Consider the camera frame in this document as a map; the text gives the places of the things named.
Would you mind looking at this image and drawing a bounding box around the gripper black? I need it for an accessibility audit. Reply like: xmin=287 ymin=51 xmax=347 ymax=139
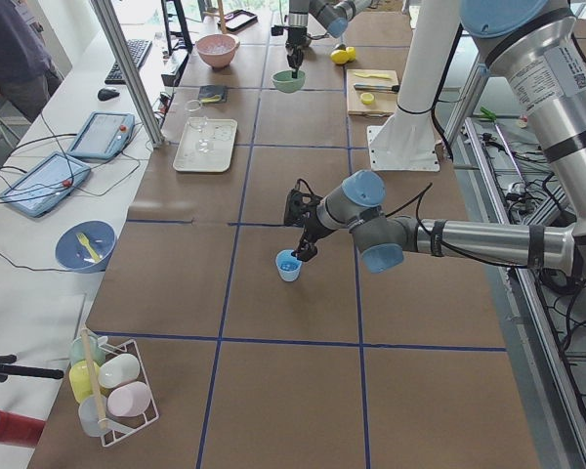
xmin=285 ymin=26 xmax=307 ymax=79
xmin=282 ymin=178 xmax=322 ymax=262

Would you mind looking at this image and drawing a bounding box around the green bowl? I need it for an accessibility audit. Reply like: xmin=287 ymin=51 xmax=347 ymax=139
xmin=272 ymin=69 xmax=306 ymax=94

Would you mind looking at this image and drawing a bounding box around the light blue plastic cup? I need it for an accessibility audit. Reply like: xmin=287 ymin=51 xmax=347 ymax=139
xmin=274 ymin=249 xmax=303 ymax=282

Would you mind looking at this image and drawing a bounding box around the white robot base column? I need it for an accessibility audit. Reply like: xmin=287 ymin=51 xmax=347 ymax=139
xmin=367 ymin=0 xmax=460 ymax=172

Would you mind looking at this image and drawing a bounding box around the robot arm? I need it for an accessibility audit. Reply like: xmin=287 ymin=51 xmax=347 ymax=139
xmin=271 ymin=0 xmax=372 ymax=78
xmin=283 ymin=1 xmax=586 ymax=279

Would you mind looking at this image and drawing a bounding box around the pink bowl of ice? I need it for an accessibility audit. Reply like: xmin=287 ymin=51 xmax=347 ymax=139
xmin=195 ymin=34 xmax=240 ymax=68

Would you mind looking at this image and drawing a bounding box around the blue bowl with fork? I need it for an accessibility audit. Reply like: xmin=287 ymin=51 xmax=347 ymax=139
xmin=55 ymin=220 xmax=116 ymax=274

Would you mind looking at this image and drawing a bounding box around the whole yellow lemon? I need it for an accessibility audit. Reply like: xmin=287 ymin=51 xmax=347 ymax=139
xmin=330 ymin=48 xmax=350 ymax=65

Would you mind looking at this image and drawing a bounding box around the wooden cutting board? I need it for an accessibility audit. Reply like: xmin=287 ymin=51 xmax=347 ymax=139
xmin=346 ymin=69 xmax=399 ymax=116

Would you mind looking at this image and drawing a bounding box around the steel muddler black tip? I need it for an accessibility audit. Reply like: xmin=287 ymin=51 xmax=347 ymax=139
xmin=354 ymin=83 xmax=400 ymax=94

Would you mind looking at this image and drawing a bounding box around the lemon half slice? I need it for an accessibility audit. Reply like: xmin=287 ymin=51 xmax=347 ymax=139
xmin=359 ymin=92 xmax=375 ymax=106

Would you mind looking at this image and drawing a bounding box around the yellow plastic knife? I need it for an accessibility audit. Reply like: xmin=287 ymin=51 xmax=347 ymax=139
xmin=353 ymin=71 xmax=393 ymax=80

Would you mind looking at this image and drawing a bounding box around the grey folded cloth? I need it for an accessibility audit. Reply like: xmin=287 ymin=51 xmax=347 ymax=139
xmin=197 ymin=84 xmax=228 ymax=104

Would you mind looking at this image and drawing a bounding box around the cream bear serving tray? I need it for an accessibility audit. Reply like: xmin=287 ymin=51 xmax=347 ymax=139
xmin=172 ymin=117 xmax=237 ymax=173

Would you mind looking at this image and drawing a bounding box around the clear wine glass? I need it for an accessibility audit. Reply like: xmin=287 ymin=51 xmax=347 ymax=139
xmin=185 ymin=99 xmax=213 ymax=153

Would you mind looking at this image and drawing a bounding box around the black keyboard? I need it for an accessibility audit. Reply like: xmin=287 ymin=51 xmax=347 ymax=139
xmin=104 ymin=38 xmax=154 ymax=86

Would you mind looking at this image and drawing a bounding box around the black computer mouse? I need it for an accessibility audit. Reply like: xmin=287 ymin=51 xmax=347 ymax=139
xmin=97 ymin=87 xmax=120 ymax=102

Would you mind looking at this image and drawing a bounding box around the far blue teach pendant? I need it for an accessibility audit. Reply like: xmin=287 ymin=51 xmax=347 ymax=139
xmin=67 ymin=111 xmax=136 ymax=161

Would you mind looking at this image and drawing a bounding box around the blue teach pendant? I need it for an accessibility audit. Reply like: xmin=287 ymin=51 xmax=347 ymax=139
xmin=0 ymin=151 xmax=91 ymax=218
xmin=67 ymin=111 xmax=136 ymax=161

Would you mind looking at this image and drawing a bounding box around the white plastic cup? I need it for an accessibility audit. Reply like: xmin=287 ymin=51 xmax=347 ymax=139
xmin=98 ymin=354 xmax=141 ymax=389

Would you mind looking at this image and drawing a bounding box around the pink plastic cup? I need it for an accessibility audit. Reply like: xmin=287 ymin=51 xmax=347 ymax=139
xmin=107 ymin=381 xmax=151 ymax=417

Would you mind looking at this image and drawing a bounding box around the pale green plastic cup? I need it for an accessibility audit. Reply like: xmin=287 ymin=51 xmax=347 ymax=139
xmin=69 ymin=333 xmax=106 ymax=366

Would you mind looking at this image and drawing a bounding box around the yellow plastic cup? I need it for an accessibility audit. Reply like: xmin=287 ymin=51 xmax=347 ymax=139
xmin=68 ymin=360 xmax=93 ymax=404

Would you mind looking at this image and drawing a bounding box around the near blue teach pendant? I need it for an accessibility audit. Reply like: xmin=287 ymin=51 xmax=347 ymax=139
xmin=0 ymin=151 xmax=91 ymax=218

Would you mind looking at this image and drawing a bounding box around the person in grey shirt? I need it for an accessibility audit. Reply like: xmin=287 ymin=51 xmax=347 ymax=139
xmin=0 ymin=1 xmax=63 ymax=122

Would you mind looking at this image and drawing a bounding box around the aluminium frame post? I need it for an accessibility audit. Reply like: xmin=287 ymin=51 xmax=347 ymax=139
xmin=91 ymin=0 xmax=165 ymax=149

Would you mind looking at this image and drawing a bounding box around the white wire cup rack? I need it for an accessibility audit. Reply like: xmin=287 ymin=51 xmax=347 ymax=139
xmin=68 ymin=328 xmax=159 ymax=448

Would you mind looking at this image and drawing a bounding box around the wooden rack handle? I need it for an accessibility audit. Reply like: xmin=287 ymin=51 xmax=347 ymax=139
xmin=80 ymin=327 xmax=108 ymax=430

